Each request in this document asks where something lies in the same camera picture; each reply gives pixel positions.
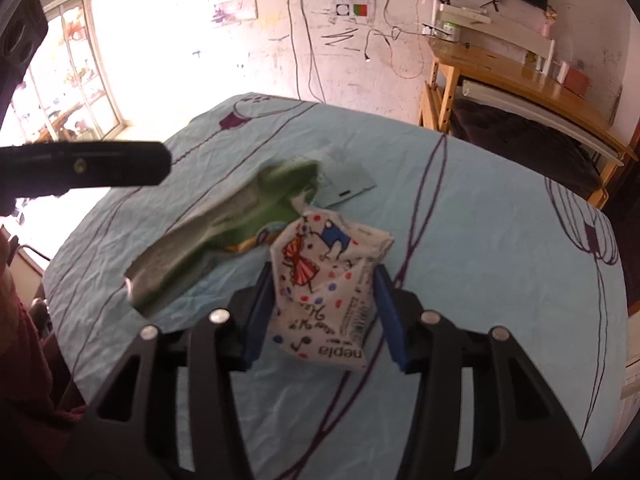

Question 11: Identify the white desk shelf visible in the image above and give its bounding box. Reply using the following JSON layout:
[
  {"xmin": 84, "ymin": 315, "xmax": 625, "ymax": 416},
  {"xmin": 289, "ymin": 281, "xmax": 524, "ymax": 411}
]
[{"xmin": 434, "ymin": 2, "xmax": 557, "ymax": 72}]

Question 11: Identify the wooden desk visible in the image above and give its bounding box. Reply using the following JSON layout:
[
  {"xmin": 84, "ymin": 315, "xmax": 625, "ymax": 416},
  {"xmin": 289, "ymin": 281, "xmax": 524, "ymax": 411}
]
[{"xmin": 419, "ymin": 40, "xmax": 636, "ymax": 210}]

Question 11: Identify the light blue paper card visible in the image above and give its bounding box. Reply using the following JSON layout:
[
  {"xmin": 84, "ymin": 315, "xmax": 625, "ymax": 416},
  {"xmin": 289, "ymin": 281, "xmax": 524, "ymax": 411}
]
[{"xmin": 310, "ymin": 147, "xmax": 377, "ymax": 209}]

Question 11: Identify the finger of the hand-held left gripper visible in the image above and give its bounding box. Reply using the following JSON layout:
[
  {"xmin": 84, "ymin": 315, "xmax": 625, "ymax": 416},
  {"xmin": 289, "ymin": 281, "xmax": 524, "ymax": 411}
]
[{"xmin": 0, "ymin": 141, "xmax": 173, "ymax": 197}]

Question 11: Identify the light blue printed sheet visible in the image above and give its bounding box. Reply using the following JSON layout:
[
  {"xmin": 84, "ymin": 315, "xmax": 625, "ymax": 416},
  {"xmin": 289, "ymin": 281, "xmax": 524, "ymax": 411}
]
[{"xmin": 42, "ymin": 92, "xmax": 629, "ymax": 480}]

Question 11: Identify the black box with round holes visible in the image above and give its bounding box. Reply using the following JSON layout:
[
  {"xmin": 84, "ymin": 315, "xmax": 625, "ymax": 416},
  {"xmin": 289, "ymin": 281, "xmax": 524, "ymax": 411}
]
[{"xmin": 0, "ymin": 0, "xmax": 49, "ymax": 117}]

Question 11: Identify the red-brown box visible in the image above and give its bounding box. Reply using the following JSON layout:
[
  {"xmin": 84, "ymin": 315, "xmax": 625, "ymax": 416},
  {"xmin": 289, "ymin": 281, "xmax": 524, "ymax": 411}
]
[{"xmin": 565, "ymin": 67, "xmax": 589, "ymax": 97}]

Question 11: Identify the window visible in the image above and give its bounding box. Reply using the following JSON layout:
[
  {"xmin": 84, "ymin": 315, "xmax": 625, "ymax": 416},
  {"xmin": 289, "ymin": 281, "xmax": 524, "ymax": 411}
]
[{"xmin": 9, "ymin": 2, "xmax": 127, "ymax": 145}]

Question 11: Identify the black cable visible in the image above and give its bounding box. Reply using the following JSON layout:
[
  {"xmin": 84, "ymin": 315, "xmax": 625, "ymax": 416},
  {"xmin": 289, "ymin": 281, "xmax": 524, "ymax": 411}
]
[
  {"xmin": 286, "ymin": 0, "xmax": 303, "ymax": 102},
  {"xmin": 301, "ymin": 0, "xmax": 327, "ymax": 105}
]

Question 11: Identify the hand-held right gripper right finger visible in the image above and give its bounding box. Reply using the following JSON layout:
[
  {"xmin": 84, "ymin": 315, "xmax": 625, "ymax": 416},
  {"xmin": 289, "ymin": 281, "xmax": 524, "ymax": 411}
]
[{"xmin": 372, "ymin": 264, "xmax": 594, "ymax": 480}]

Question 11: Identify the printed tissue pack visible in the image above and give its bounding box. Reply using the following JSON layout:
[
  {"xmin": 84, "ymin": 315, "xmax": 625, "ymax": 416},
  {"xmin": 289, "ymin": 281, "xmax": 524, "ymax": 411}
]
[{"xmin": 267, "ymin": 207, "xmax": 396, "ymax": 373}]

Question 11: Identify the green snack wrapper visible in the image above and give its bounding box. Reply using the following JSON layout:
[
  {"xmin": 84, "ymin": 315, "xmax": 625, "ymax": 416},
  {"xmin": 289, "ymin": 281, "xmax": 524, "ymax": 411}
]
[{"xmin": 124, "ymin": 159, "xmax": 326, "ymax": 313}]

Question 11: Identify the dark red garment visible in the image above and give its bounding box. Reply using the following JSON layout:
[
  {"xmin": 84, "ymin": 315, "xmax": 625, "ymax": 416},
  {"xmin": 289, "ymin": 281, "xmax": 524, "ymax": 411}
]
[{"xmin": 0, "ymin": 237, "xmax": 93, "ymax": 480}]

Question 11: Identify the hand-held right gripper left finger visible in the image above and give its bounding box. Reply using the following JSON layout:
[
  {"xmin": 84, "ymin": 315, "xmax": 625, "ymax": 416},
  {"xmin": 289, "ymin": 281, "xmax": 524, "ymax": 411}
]
[{"xmin": 70, "ymin": 262, "xmax": 276, "ymax": 480}]

